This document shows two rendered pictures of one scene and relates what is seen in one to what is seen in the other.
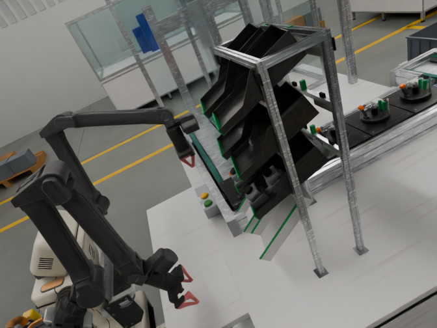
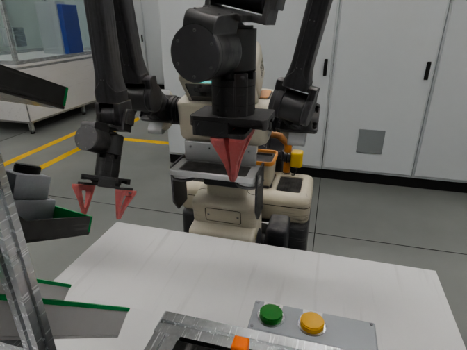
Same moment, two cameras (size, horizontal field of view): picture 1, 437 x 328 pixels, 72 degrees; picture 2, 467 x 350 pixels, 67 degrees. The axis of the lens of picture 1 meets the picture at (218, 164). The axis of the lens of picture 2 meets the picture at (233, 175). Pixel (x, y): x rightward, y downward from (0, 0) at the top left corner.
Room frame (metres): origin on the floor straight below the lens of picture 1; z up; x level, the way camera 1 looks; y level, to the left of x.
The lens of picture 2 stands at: (1.28, -0.33, 1.44)
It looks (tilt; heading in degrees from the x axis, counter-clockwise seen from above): 24 degrees down; 110
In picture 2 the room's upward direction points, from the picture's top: straight up
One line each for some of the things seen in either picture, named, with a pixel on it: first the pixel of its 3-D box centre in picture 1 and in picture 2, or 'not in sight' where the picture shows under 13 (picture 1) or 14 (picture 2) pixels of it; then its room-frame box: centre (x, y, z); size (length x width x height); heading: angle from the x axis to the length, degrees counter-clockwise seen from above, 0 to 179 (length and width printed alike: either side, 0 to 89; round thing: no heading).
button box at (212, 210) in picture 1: (207, 200); (310, 337); (1.25, 0.13, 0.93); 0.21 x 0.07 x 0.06; 5
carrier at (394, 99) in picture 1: (415, 88); not in sight; (1.27, -1.08, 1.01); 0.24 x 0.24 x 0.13; 5
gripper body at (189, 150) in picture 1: (181, 144); (233, 98); (1.12, 0.11, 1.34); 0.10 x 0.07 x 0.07; 5
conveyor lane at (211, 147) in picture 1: (235, 164); not in sight; (1.48, -0.09, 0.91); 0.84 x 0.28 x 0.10; 5
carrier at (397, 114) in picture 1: (374, 109); not in sight; (1.25, -0.83, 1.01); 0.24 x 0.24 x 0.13; 5
